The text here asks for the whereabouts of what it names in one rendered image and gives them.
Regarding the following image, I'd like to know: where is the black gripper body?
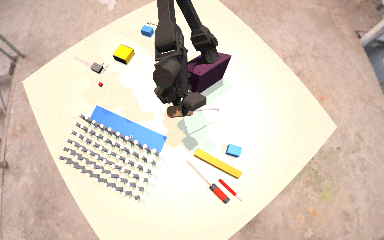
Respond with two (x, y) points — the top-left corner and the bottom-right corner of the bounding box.
(176, 72), (207, 111)

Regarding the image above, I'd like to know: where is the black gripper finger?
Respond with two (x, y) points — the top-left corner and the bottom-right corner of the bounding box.
(178, 101), (189, 117)
(172, 95), (181, 106)

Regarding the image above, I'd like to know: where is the yellow box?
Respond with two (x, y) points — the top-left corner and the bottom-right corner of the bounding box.
(113, 44), (135, 65)

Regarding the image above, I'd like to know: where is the blue rectangular strip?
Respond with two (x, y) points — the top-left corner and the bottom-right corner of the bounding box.
(90, 105), (167, 153)

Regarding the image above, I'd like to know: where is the blue block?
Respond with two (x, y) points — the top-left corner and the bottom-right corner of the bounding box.
(141, 25), (154, 37)
(226, 144), (242, 157)

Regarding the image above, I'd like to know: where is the red-handled screwdriver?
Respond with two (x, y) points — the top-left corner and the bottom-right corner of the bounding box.
(187, 160), (230, 204)

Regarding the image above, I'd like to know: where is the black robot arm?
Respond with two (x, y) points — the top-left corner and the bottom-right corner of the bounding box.
(153, 0), (222, 104)

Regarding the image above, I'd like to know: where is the yellow flat bar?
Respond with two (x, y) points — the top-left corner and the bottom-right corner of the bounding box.
(194, 148), (242, 179)

